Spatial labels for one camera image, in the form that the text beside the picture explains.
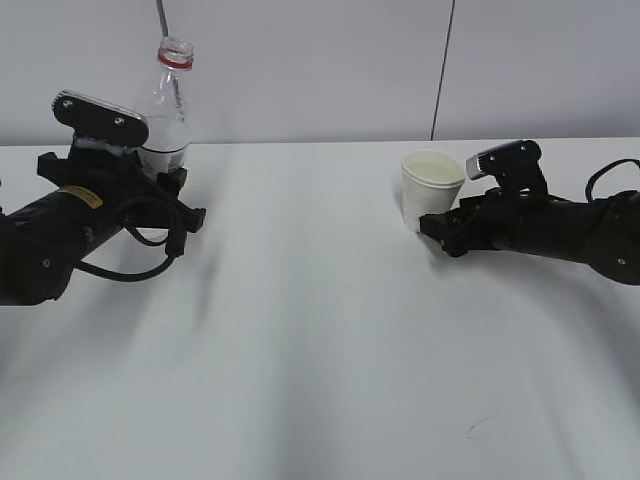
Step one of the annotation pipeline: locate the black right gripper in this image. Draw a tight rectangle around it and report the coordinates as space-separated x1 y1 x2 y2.
419 188 565 258

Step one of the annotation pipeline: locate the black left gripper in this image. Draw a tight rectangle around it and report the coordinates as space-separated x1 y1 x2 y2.
37 142 206 245

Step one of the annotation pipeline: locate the white paper cup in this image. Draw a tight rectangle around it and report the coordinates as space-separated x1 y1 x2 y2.
401 150 466 232

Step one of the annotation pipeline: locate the clear water bottle red label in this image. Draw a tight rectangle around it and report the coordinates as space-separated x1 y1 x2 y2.
135 36 194 179

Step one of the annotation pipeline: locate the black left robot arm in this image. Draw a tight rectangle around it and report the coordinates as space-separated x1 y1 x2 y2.
1 146 206 306

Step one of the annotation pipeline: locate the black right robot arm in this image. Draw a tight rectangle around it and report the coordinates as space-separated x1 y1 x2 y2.
419 189 639 286

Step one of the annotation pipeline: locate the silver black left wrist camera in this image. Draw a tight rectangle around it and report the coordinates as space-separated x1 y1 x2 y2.
51 90 149 148

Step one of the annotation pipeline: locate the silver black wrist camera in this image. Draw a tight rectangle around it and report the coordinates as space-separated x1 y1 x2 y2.
465 140 548 196
51 90 149 148

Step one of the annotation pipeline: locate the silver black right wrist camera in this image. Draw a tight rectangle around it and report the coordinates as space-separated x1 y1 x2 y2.
465 140 548 196

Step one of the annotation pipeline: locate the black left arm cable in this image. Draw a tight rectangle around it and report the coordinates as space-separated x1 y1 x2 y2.
77 197 189 284

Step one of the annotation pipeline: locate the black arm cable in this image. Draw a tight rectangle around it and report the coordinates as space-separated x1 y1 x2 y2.
77 197 189 284
584 158 640 204

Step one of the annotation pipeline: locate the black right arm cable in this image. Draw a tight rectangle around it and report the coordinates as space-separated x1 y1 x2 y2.
584 158 640 204

